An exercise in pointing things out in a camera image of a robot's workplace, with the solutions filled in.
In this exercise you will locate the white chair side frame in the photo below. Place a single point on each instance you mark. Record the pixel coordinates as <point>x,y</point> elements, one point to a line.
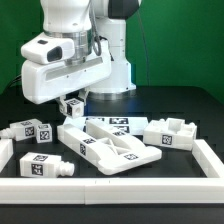
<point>106,147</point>

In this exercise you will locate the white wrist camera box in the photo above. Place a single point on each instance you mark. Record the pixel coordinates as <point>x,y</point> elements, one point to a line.
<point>44,49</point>

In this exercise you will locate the white flat chair panel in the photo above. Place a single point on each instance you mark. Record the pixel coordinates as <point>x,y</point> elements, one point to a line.
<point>131,125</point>

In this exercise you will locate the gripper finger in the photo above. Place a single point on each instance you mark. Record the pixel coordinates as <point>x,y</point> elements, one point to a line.
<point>83,94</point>
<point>62,105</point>

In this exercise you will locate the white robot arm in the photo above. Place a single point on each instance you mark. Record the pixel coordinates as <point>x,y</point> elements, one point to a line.
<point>80,53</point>

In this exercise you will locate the white cube nut with tag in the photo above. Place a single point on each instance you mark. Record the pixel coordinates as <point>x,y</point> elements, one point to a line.
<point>75,108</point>

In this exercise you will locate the white border fence frame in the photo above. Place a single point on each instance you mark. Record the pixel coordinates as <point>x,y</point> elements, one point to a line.
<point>109,190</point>

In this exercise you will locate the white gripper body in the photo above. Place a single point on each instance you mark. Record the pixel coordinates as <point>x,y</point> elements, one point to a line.
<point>42,83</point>

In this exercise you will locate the small white cube left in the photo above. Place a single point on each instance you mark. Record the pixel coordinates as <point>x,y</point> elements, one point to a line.
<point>44,133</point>

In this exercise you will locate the white chair seat block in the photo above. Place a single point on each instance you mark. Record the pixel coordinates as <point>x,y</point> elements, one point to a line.
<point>170,133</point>

